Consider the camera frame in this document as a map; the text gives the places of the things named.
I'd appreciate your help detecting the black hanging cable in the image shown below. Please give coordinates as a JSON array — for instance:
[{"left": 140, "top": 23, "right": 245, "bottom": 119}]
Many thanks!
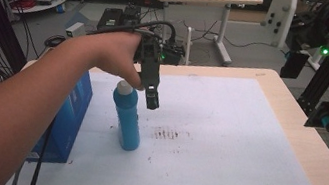
[{"left": 28, "top": 115, "right": 56, "bottom": 185}]

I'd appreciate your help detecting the person's left hand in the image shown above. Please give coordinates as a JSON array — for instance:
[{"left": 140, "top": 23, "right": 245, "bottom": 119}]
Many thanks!
[{"left": 84, "top": 26, "right": 155, "bottom": 91}]

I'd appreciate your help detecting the black electronic box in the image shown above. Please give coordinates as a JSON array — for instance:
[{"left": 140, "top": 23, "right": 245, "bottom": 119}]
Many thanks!
[{"left": 96, "top": 5, "right": 126, "bottom": 34}]

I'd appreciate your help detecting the white table mat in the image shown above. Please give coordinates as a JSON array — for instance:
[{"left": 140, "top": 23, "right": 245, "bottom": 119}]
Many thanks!
[{"left": 4, "top": 40, "right": 329, "bottom": 185}]

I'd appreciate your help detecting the blue bottle with white cap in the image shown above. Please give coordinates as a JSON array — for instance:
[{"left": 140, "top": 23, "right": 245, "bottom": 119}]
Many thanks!
[{"left": 104, "top": 78, "right": 151, "bottom": 153}]

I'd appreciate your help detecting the round white table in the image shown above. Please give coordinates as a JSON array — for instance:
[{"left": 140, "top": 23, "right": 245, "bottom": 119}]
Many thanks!
[{"left": 8, "top": 0, "right": 68, "bottom": 22}]

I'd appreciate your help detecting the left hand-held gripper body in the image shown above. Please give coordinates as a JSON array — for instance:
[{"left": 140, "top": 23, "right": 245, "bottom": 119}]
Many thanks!
[{"left": 129, "top": 32, "right": 167, "bottom": 93}]

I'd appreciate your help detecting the blue box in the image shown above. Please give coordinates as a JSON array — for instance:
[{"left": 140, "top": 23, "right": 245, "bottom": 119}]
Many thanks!
[{"left": 26, "top": 63, "right": 97, "bottom": 171}]

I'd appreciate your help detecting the small white box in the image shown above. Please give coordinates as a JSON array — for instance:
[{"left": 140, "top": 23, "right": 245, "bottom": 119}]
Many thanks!
[{"left": 63, "top": 19, "right": 89, "bottom": 42}]

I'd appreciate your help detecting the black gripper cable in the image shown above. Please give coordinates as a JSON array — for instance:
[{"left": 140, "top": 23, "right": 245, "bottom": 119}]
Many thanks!
[{"left": 85, "top": 8, "right": 179, "bottom": 50}]

